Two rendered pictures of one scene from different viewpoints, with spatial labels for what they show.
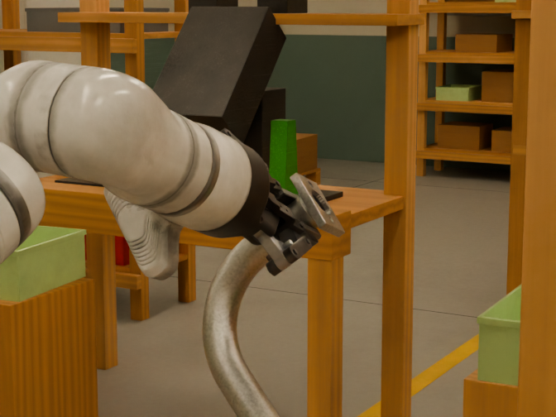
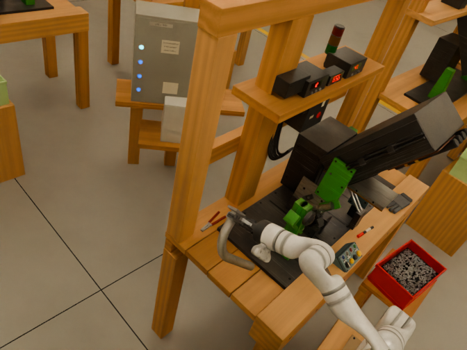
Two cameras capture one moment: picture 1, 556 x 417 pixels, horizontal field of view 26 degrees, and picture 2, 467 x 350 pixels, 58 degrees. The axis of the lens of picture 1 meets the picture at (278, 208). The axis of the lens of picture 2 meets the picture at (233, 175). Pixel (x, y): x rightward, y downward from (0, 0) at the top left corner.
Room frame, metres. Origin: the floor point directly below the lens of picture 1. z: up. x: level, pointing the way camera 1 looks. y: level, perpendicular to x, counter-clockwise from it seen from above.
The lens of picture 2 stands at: (0.94, 0.93, 2.37)
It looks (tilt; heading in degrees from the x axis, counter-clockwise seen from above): 40 degrees down; 276
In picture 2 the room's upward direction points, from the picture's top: 15 degrees clockwise
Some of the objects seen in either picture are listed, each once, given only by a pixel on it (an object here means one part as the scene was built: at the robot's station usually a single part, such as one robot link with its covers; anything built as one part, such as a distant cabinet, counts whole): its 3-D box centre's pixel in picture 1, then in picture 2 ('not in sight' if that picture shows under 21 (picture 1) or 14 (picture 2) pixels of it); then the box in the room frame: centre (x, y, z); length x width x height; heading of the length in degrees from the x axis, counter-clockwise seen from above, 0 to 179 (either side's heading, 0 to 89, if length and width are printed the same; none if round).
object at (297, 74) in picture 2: not in sight; (291, 82); (0.99, -0.64, 1.59); 0.15 x 0.07 x 0.07; 63
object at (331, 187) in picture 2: not in sight; (338, 179); (0.64, -0.71, 1.17); 0.13 x 0.12 x 0.20; 63
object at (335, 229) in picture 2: not in sight; (316, 205); (0.66, -0.80, 0.89); 1.10 x 0.42 x 0.02; 63
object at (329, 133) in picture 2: not in sight; (317, 158); (0.74, -0.96, 1.07); 0.30 x 0.18 x 0.34; 63
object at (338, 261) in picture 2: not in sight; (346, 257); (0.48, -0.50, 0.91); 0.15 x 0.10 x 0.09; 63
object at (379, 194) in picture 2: not in sight; (356, 180); (0.54, -0.83, 1.11); 0.39 x 0.16 x 0.03; 153
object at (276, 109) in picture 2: not in sight; (316, 78); (0.89, -0.92, 1.52); 0.90 x 0.25 x 0.04; 63
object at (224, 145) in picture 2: not in sight; (281, 117); (0.99, -0.97, 1.23); 1.30 x 0.05 x 0.09; 63
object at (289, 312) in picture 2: not in sight; (356, 246); (0.41, -0.68, 0.82); 1.50 x 0.14 x 0.15; 63
